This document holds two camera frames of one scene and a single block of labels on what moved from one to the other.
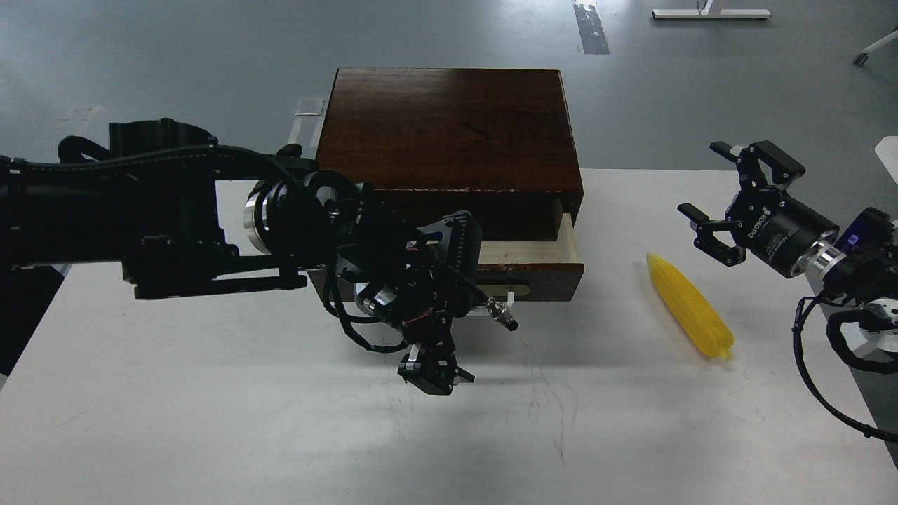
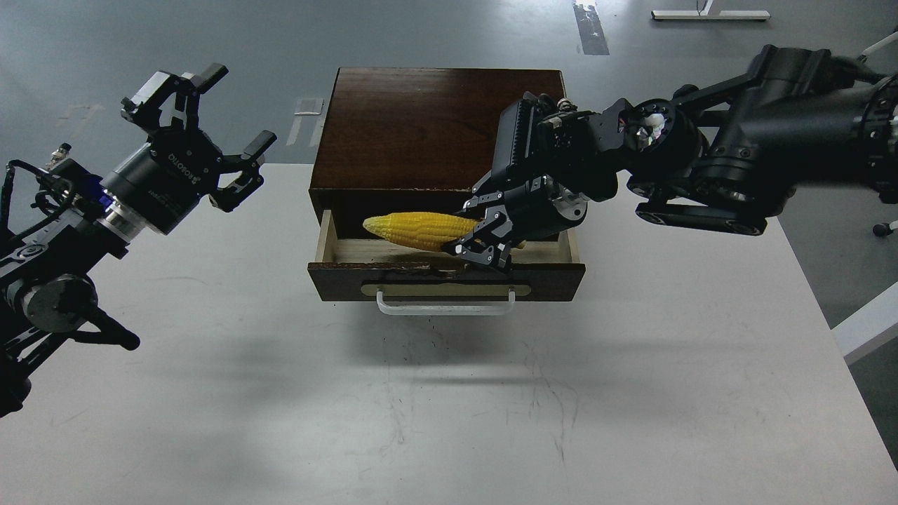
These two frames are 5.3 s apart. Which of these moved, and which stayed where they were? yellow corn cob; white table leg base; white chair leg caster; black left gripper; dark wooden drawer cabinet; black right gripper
Moved: yellow corn cob; black left gripper; black right gripper
Stayed: white chair leg caster; dark wooden drawer cabinet; white table leg base
